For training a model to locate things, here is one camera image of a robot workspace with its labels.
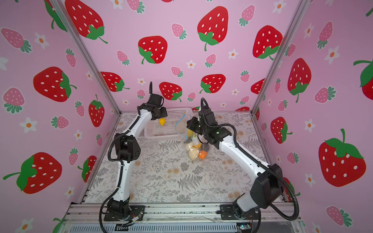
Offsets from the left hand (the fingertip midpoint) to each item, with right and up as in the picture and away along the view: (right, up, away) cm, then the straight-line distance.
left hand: (164, 113), depth 103 cm
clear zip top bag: (+12, -10, +7) cm, 17 cm away
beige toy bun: (+22, -27, -12) cm, 36 cm away
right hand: (+16, -6, -26) cm, 31 cm away
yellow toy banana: (+19, -14, -11) cm, 26 cm away
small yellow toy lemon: (-3, -5, +8) cm, 10 cm away
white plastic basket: (+6, -9, +9) cm, 14 cm away
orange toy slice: (+27, -28, -13) cm, 41 cm away
